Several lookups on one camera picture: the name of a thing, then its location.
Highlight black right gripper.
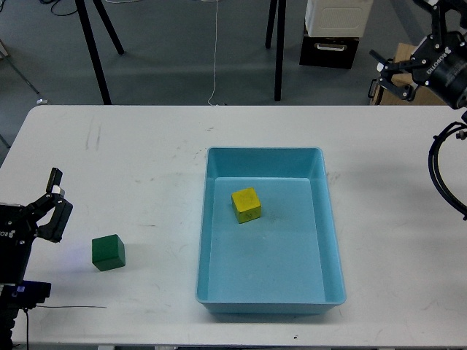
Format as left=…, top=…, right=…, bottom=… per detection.
left=369, top=0, right=466, bottom=109

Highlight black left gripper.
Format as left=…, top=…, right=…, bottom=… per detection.
left=1, top=168, right=73, bottom=284

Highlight green wooden block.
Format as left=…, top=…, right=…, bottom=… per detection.
left=91, top=234, right=126, bottom=272

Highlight yellow wooden block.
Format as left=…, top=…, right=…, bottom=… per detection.
left=231, top=187, right=262, bottom=224

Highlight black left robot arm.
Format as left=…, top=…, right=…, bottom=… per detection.
left=1, top=168, right=73, bottom=349

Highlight light blue plastic box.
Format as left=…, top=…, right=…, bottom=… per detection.
left=196, top=147, right=347, bottom=314

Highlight black stand legs right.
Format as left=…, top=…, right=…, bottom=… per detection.
left=264, top=0, right=287, bottom=101

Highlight black stand legs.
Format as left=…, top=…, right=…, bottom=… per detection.
left=74, top=0, right=126, bottom=106
left=264, top=0, right=287, bottom=101

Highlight black stand legs left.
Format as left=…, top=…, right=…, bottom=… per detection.
left=74, top=0, right=126, bottom=106

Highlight wooden box with handles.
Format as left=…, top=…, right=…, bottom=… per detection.
left=370, top=43, right=445, bottom=106

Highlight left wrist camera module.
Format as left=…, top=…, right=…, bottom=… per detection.
left=10, top=281, right=51, bottom=309

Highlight black crate with handle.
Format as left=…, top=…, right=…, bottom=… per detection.
left=299, top=29, right=360, bottom=69

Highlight white hanging cord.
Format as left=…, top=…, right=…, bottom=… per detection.
left=207, top=0, right=221, bottom=107

